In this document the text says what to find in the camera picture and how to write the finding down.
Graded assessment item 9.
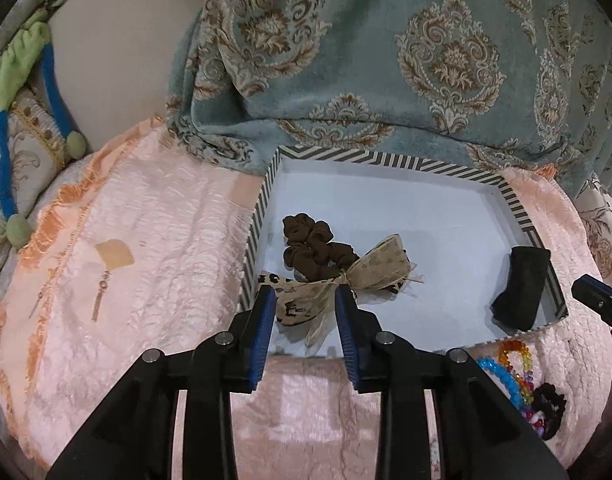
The black scrunchie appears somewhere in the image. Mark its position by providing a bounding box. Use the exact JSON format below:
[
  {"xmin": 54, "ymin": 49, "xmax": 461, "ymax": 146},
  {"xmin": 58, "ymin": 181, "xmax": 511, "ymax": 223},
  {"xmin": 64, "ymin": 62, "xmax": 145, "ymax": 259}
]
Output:
[{"xmin": 528, "ymin": 382, "xmax": 567, "ymax": 442}]

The rainbow bead bracelet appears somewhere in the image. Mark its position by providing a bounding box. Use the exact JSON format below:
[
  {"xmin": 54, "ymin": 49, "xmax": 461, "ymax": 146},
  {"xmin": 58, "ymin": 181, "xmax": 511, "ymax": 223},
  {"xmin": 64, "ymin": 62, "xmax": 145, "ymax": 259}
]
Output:
[{"xmin": 498, "ymin": 339, "xmax": 539, "ymax": 408}]

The brown scrunchie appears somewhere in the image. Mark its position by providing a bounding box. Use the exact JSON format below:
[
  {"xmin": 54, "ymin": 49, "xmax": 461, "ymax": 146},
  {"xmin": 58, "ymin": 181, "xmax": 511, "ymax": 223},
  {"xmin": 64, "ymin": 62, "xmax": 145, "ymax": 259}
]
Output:
[{"xmin": 282, "ymin": 214, "xmax": 361, "ymax": 282}]

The black folded cloth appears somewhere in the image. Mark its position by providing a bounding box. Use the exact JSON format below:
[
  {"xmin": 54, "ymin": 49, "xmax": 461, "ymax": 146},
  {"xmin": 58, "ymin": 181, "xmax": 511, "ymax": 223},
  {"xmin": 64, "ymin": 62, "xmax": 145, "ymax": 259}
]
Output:
[{"xmin": 490, "ymin": 246, "xmax": 551, "ymax": 332}]

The pink blanket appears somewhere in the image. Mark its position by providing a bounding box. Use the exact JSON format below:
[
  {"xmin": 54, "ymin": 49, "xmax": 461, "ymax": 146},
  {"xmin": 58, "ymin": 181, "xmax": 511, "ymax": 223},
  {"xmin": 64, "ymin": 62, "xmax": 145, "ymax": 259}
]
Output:
[{"xmin": 0, "ymin": 115, "xmax": 612, "ymax": 480}]

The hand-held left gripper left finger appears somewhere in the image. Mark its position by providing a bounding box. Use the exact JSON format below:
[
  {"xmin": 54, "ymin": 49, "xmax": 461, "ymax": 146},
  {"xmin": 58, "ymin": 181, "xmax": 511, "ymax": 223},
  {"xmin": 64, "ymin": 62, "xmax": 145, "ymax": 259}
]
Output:
[{"xmin": 46, "ymin": 287, "xmax": 277, "ymax": 480}]

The striped cardboard box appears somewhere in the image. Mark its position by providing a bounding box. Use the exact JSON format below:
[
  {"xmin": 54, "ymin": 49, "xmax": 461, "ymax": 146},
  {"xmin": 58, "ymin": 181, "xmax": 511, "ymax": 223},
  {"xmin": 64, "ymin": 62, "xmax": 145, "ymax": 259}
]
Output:
[{"xmin": 238, "ymin": 146, "xmax": 570, "ymax": 358}]

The multicoloured round bead bracelet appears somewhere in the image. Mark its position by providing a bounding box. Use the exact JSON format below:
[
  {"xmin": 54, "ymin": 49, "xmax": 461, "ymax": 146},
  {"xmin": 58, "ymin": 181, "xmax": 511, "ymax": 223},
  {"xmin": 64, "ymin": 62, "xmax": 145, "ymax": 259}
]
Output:
[{"xmin": 520, "ymin": 405, "xmax": 554, "ymax": 438}]

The teal damask blanket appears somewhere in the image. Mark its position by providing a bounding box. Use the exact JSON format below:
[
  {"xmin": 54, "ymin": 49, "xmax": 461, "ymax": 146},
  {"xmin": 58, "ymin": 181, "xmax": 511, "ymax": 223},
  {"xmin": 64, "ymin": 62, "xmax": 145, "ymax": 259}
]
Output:
[{"xmin": 166, "ymin": 0, "xmax": 612, "ymax": 201}]

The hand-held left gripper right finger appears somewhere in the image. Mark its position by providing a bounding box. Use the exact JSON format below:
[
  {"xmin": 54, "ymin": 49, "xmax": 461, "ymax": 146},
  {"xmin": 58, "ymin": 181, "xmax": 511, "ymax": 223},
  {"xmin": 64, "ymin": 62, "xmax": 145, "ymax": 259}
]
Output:
[{"xmin": 335, "ymin": 284, "xmax": 571, "ymax": 480}]

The blue bead bracelet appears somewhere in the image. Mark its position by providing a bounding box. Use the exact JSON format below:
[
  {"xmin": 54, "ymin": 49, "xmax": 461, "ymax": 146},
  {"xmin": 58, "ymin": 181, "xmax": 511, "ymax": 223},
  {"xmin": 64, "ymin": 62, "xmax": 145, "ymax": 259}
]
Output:
[{"xmin": 476, "ymin": 357, "xmax": 526, "ymax": 406}]

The gold tassel earring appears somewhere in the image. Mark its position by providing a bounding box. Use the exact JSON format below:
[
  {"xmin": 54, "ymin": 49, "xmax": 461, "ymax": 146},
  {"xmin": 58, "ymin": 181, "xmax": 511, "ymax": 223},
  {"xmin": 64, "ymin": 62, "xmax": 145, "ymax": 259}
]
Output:
[{"xmin": 88, "ymin": 272, "xmax": 109, "ymax": 322}]

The beige bow hair tie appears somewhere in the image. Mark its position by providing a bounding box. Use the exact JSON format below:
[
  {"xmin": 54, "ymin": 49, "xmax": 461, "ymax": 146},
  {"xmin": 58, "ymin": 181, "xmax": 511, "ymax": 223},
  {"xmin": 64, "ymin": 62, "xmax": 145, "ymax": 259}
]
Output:
[{"xmin": 256, "ymin": 234, "xmax": 425, "ymax": 348}]

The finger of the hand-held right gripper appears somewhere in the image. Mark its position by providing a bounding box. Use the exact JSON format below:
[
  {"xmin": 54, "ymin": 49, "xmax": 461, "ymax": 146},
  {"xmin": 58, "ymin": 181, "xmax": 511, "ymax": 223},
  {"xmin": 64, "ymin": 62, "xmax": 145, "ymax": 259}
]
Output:
[{"xmin": 572, "ymin": 275, "xmax": 612, "ymax": 346}]

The floral cream pillow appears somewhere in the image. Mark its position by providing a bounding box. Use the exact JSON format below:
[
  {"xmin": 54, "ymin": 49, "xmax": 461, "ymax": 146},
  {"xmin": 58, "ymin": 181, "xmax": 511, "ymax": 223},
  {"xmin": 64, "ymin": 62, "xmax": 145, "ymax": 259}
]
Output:
[{"xmin": 573, "ymin": 175, "xmax": 612, "ymax": 301}]

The plain cream cushion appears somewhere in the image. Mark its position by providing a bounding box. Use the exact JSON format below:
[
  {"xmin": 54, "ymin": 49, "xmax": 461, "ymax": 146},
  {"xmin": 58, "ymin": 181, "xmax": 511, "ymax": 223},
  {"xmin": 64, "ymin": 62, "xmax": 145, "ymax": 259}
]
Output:
[{"xmin": 48, "ymin": 0, "xmax": 214, "ymax": 153}]

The embroidered cream pillow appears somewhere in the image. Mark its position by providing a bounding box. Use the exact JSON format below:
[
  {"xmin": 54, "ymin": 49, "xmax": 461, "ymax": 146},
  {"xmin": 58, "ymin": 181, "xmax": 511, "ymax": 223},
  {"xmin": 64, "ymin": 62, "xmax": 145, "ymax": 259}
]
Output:
[{"xmin": 0, "ymin": 85, "xmax": 72, "ymax": 286}]

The green and blue plush toy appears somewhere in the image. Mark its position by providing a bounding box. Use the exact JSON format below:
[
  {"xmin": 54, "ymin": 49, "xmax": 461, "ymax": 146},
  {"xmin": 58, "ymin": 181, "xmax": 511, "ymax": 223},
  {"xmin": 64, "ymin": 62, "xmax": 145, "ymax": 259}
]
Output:
[{"xmin": 0, "ymin": 10, "xmax": 89, "ymax": 247}]

